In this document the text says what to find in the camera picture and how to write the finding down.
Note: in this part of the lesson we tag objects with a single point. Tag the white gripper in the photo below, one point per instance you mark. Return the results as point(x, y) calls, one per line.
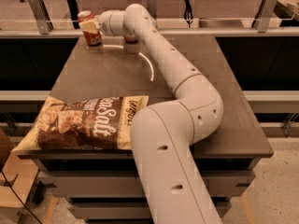
point(105, 23)

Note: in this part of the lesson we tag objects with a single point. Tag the red coke can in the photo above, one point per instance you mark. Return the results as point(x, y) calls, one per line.
point(91, 39)

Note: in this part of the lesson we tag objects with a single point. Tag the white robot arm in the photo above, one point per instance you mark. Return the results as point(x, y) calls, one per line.
point(162, 133)

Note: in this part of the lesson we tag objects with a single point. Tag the brown chip bag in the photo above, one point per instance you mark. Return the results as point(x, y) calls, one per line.
point(101, 123)

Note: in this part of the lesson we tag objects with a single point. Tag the red apple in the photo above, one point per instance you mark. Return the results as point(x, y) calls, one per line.
point(130, 40)

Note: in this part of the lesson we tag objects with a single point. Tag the grey drawer cabinet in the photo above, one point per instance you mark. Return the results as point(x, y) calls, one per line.
point(112, 188)

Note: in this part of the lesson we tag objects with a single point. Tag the wooden box at left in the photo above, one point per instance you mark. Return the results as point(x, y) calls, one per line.
point(17, 177)

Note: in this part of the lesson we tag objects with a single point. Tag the left metal rail bracket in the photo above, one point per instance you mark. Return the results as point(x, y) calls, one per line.
point(41, 15)

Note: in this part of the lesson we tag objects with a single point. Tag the right metal rail bracket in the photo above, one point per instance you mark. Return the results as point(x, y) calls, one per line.
point(261, 23)

